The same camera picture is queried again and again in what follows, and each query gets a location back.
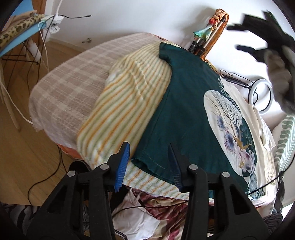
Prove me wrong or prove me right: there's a green white striped pillow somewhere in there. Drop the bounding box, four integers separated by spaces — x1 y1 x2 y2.
272 116 294 173

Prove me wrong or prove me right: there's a yellow striped bed blanket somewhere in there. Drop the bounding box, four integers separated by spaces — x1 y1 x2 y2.
77 41 188 200

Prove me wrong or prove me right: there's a white desk lamp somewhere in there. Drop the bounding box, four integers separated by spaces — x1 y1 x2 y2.
39 0 65 72

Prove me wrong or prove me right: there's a clothes pile below bed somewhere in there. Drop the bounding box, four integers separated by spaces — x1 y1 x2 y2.
112 186 188 239

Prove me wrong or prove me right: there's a leopard print cloth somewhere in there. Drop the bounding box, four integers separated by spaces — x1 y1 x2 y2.
1 14 45 50

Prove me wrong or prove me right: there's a white crumpled shirt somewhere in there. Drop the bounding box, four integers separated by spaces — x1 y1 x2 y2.
253 107 275 152

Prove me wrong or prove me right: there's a colourful orange scarf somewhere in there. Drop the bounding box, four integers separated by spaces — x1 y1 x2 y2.
194 8 229 59

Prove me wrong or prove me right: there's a blue ironing board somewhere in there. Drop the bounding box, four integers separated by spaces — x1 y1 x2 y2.
1 1 46 57

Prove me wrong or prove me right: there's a grey gloved right hand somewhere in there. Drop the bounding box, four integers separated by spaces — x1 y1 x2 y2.
264 49 294 115

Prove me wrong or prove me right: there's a silver folded tripod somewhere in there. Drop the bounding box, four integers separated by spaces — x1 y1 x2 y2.
188 17 225 56

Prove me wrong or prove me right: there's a pink checked mattress cover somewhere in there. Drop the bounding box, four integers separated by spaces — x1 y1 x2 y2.
29 32 160 150

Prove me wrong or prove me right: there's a green cream tree print t-shirt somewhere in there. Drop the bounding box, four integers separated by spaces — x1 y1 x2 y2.
130 41 277 201

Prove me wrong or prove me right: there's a white ring light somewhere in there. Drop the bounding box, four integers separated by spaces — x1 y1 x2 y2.
247 78 273 114

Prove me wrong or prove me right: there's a black ring light stand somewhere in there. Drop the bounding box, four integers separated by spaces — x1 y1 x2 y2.
220 69 253 90

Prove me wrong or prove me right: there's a black cable on floor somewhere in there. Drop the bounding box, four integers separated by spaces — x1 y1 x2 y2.
27 145 68 206

